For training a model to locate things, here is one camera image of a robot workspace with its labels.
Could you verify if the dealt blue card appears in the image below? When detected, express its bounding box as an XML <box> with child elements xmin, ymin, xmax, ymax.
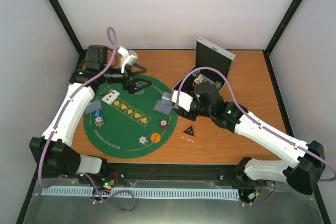
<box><xmin>84</xmin><ymin>100</ymin><xmax>102</xmax><ymax>114</ymax></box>
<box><xmin>153</xmin><ymin>100</ymin><xmax>173</xmax><ymax>115</ymax></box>

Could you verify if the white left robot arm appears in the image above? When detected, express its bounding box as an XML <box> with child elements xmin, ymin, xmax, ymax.
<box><xmin>29</xmin><ymin>45</ymin><xmax>152</xmax><ymax>184</ymax></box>

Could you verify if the metal front plate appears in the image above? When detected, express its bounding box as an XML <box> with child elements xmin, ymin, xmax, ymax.
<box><xmin>17</xmin><ymin>179</ymin><xmax>330</xmax><ymax>223</ymax></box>

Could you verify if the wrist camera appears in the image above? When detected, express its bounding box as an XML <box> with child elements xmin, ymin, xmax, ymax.
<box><xmin>118</xmin><ymin>46</ymin><xmax>138</xmax><ymax>73</ymax></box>
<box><xmin>171</xmin><ymin>90</ymin><xmax>194</xmax><ymax>112</ymax></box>

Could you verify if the clear acrylic dealer button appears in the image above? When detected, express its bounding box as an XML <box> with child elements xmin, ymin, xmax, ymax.
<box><xmin>135</xmin><ymin>89</ymin><xmax>145</xmax><ymax>95</ymax></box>

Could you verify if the boxed playing card deck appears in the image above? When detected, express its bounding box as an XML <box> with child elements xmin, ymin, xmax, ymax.
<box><xmin>194</xmin><ymin>74</ymin><xmax>214</xmax><ymax>84</ymax></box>

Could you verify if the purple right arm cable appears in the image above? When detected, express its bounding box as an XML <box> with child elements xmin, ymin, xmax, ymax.
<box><xmin>176</xmin><ymin>66</ymin><xmax>336</xmax><ymax>207</ymax></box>

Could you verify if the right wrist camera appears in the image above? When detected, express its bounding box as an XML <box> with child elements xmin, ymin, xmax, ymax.
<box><xmin>171</xmin><ymin>90</ymin><xmax>194</xmax><ymax>112</ymax></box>

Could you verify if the face-up spades card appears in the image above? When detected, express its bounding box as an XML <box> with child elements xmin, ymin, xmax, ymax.
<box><xmin>101</xmin><ymin>89</ymin><xmax>120</xmax><ymax>105</ymax></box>

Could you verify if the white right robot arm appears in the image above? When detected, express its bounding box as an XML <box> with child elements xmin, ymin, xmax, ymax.
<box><xmin>172</xmin><ymin>82</ymin><xmax>326</xmax><ymax>195</ymax></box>

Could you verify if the blue card deck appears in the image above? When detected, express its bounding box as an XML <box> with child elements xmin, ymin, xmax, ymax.
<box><xmin>161</xmin><ymin>92</ymin><xmax>172</xmax><ymax>106</ymax></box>

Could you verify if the black triangular button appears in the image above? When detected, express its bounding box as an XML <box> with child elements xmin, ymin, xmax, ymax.
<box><xmin>183</xmin><ymin>124</ymin><xmax>195</xmax><ymax>137</ymax></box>

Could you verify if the black aluminium frame rail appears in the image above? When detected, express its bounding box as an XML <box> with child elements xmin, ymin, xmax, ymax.
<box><xmin>34</xmin><ymin>163</ymin><xmax>314</xmax><ymax>183</ymax></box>

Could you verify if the orange big blind button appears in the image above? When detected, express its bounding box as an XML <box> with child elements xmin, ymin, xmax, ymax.
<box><xmin>150</xmin><ymin>133</ymin><xmax>161</xmax><ymax>143</ymax></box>

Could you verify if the light blue cable duct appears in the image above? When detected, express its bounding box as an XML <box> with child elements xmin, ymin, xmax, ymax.
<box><xmin>41</xmin><ymin>186</ymin><xmax>239</xmax><ymax>200</ymax></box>

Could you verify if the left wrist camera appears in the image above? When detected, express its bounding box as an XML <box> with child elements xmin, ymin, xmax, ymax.
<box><xmin>118</xmin><ymin>46</ymin><xmax>138</xmax><ymax>73</ymax></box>

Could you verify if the round green poker mat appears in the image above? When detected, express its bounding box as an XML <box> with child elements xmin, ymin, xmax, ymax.
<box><xmin>83</xmin><ymin>75</ymin><xmax>178</xmax><ymax>158</ymax></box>

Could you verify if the small blue blind button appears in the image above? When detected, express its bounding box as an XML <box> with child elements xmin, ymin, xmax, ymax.
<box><xmin>93</xmin><ymin>110</ymin><xmax>102</xmax><ymax>118</ymax></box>

